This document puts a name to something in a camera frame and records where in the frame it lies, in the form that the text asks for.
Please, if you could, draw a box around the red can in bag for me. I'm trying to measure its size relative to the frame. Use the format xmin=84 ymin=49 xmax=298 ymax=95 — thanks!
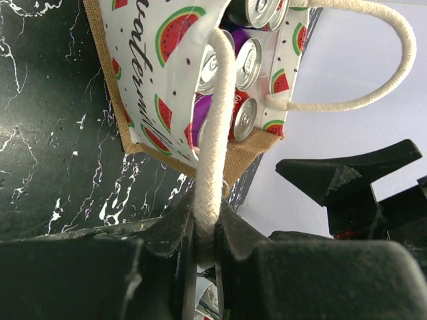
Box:
xmin=195 ymin=40 xmax=221 ymax=96

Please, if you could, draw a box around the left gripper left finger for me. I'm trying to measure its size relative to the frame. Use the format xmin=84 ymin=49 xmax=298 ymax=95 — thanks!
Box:
xmin=1 ymin=191 xmax=195 ymax=319

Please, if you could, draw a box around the purple fanta can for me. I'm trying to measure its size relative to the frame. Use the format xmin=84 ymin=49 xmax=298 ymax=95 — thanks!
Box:
xmin=191 ymin=93 xmax=212 ymax=147
xmin=231 ymin=29 xmax=262 ymax=91

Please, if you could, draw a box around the red coke can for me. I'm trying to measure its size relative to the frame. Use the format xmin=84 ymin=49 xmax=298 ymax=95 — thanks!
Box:
xmin=228 ymin=89 xmax=258 ymax=141

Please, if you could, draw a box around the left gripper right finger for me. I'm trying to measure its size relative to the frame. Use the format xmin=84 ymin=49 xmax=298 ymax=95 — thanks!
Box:
xmin=216 ymin=202 xmax=426 ymax=319

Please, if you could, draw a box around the black yellow tall can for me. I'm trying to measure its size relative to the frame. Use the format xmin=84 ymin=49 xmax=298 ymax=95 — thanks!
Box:
xmin=224 ymin=0 xmax=280 ymax=28

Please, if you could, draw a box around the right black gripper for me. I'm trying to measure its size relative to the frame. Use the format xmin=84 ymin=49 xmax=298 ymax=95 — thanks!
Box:
xmin=268 ymin=139 xmax=427 ymax=257

